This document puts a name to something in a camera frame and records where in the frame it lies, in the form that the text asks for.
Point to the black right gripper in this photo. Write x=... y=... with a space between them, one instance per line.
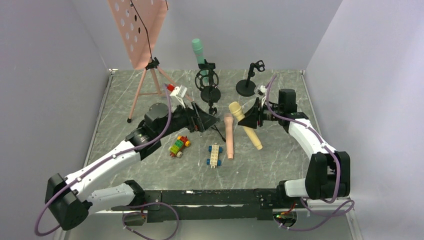
x=259 y=114

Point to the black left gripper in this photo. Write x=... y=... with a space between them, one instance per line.
x=194 y=117

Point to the yellow cream microphone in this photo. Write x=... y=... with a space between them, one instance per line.
x=236 y=110

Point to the black round-base mic stand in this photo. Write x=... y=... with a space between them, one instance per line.
x=207 y=81

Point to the black shock-mount tripod stand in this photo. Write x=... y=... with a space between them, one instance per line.
x=210 y=93

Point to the teal green microphone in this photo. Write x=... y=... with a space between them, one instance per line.
x=199 y=56

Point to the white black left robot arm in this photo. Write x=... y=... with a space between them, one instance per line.
x=72 y=198

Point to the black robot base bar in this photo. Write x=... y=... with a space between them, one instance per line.
x=263 y=204

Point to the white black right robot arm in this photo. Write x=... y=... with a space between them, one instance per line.
x=328 y=174

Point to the pink music stand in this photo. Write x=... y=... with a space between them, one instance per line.
x=139 y=23

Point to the pink microphone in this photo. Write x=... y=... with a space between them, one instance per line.
x=229 y=139

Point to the white blue brick car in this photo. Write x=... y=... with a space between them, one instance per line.
x=214 y=160

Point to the red green brick car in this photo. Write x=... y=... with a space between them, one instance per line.
x=176 y=150

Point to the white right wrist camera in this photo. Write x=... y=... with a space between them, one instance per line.
x=261 y=91

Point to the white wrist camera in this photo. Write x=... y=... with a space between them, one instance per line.
x=261 y=91
x=179 y=93

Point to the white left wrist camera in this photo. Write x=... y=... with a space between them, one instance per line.
x=179 y=93

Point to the front aluminium rail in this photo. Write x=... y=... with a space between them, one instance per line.
x=328 y=205

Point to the aluminium table edge rail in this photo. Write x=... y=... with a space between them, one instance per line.
x=112 y=73

